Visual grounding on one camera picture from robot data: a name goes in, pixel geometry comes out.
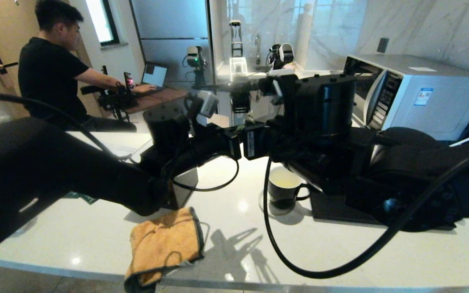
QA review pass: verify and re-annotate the black mug white inside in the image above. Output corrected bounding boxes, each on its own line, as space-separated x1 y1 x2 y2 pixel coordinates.
268 166 311 210

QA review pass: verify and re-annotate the black glossy tissue box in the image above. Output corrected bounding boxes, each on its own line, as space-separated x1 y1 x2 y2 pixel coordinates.
169 167 199 210

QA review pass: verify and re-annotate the white round coaster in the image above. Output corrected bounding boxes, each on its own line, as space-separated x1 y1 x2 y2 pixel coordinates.
258 188 300 216

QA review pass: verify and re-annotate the brown wooden desk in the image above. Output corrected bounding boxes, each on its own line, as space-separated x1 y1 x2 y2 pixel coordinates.
131 87 190 133

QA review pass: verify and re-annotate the black background robot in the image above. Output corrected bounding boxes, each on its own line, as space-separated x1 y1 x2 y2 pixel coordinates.
184 20 296 136

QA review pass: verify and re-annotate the black serving tray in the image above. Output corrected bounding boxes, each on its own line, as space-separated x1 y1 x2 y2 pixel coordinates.
310 191 457 231

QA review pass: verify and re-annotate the open laptop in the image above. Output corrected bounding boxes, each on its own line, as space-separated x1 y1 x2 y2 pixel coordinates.
141 62 169 94

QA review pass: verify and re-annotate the printed white paper sheet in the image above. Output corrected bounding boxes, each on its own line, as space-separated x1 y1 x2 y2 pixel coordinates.
96 132 153 157

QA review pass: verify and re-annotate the orange microfiber cloth grey trim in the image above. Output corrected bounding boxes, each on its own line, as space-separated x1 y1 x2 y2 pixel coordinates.
124 207 205 293

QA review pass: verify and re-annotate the grey refrigerator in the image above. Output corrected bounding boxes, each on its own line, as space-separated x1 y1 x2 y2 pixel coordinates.
130 0 219 135

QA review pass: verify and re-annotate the silver microwave oven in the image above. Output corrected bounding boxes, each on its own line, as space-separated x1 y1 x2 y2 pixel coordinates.
342 54 469 141

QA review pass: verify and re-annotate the dark framed window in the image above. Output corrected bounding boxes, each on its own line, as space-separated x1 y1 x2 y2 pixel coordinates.
86 0 120 46

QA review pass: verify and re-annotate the person in black shirt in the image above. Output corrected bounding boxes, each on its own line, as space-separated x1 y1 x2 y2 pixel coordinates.
18 0 158 133

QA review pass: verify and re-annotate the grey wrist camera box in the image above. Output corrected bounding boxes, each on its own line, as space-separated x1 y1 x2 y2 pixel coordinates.
196 90 219 119
265 69 296 98

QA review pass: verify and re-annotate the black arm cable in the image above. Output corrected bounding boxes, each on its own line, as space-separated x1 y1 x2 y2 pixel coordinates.
0 93 240 192
263 151 469 280

